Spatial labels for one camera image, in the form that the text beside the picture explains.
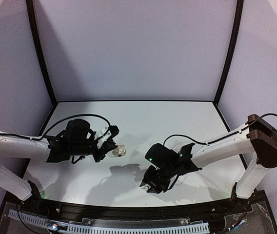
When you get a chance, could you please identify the white earbud charging case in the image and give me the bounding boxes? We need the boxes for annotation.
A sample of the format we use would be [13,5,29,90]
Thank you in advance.
[112,144,126,157]

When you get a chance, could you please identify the left black frame post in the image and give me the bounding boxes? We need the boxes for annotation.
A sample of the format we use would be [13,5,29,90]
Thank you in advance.
[25,0,57,106]

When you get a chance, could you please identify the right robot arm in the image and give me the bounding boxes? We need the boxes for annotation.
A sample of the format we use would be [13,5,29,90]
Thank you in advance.
[140,114,277,200]

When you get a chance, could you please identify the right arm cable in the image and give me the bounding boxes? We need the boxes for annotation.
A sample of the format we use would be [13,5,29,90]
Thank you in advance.
[164,113,277,149]

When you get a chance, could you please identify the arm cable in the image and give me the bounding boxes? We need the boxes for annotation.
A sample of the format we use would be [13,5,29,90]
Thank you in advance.
[164,113,277,149]
[0,114,111,142]

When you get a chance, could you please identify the black front frame rail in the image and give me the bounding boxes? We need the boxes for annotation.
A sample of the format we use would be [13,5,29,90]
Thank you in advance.
[40,197,237,221]

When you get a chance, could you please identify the white slotted cable duct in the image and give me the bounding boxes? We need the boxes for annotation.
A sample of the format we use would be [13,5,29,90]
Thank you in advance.
[5,209,210,234]

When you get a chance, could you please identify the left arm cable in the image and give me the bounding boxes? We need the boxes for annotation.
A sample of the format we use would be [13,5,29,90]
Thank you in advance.
[0,114,111,142]

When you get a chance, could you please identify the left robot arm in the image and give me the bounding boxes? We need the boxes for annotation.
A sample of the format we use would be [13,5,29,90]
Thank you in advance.
[0,119,119,201]

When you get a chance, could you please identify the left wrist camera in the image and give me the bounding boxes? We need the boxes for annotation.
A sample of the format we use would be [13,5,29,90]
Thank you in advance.
[105,125,119,139]

